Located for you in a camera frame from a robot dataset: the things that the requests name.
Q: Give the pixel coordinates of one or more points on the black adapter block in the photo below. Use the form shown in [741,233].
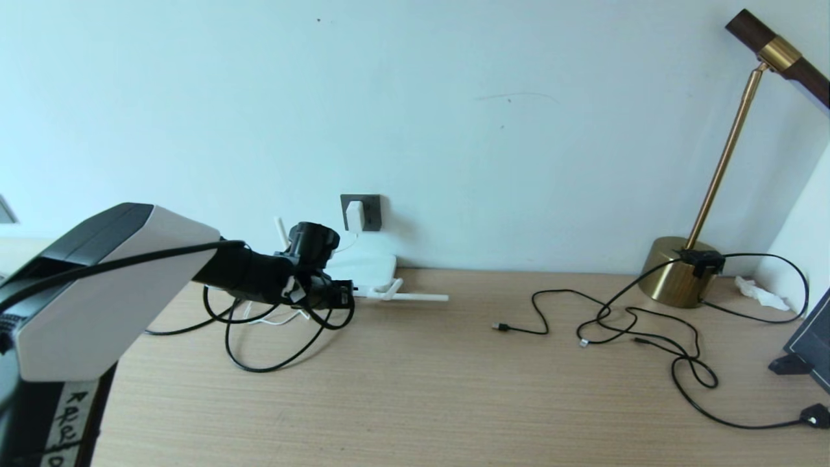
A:
[701,261]

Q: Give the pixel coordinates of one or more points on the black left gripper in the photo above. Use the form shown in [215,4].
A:
[312,292]

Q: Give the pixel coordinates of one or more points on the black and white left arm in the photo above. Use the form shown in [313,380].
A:
[104,292]

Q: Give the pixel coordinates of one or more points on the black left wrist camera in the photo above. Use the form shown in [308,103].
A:
[312,242]

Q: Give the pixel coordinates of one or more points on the crumpled white tissue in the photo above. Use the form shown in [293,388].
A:
[760,294]

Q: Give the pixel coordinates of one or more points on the white power adapter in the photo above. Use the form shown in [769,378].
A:
[355,216]

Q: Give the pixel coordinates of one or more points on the brass desk lamp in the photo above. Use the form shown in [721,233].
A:
[674,280]

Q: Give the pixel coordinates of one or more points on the white router with antennas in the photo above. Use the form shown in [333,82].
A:
[382,269]

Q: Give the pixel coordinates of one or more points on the beige upholstered furniture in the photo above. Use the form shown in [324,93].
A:
[23,250]

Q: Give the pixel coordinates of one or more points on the grey wall power socket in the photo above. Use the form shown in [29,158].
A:
[373,214]

